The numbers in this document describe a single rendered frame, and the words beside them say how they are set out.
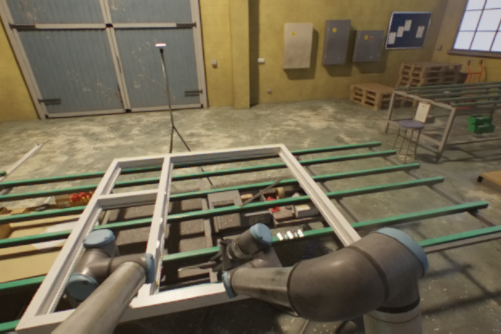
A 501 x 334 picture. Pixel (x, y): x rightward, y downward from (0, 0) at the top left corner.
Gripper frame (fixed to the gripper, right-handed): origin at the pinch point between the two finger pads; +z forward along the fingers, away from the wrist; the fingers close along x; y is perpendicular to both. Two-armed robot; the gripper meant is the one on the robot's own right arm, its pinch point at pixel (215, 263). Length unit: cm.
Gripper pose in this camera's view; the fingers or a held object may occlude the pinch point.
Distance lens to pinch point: 132.4
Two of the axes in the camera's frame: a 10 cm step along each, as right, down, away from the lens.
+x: 1.9, 7.7, -6.1
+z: -6.5, 5.6, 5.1
